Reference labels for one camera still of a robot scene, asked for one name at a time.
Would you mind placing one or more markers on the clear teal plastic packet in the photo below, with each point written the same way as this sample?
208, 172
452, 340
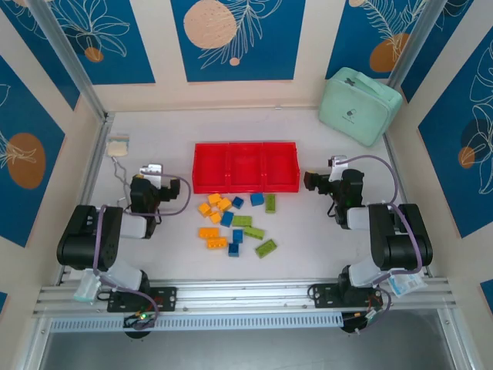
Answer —
86, 287

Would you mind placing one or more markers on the small clear bag beige contents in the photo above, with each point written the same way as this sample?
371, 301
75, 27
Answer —
117, 148

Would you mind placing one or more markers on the blue floral wall poster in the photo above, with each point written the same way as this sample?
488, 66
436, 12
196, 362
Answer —
462, 19
443, 173
34, 50
23, 192
346, 38
115, 46
269, 38

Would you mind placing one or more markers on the mint green fabric case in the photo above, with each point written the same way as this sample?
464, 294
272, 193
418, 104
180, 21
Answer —
358, 108

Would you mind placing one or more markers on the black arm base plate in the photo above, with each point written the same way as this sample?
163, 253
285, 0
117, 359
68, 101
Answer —
323, 297
165, 298

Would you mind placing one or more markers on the aluminium side rail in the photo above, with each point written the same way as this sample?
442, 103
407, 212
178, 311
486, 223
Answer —
396, 160
96, 158

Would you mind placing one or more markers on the green lego brick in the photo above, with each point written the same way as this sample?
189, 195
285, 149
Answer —
270, 203
266, 247
254, 232
242, 220

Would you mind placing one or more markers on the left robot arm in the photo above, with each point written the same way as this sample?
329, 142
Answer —
77, 239

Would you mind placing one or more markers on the grey metal lower shelf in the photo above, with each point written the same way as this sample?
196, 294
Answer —
246, 350

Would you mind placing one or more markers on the base connector wiring bundle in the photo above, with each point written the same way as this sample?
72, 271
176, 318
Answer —
140, 318
369, 316

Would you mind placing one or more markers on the blue white plastic packet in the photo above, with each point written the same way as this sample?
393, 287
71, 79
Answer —
406, 285

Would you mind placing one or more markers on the aluminium mounting rail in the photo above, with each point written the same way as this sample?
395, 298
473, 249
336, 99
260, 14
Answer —
246, 294

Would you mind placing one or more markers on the blue lego brick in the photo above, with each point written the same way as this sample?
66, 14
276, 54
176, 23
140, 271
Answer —
227, 218
233, 249
237, 235
257, 199
237, 202

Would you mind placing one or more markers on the aluminium frame post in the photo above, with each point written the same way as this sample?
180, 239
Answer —
69, 58
416, 42

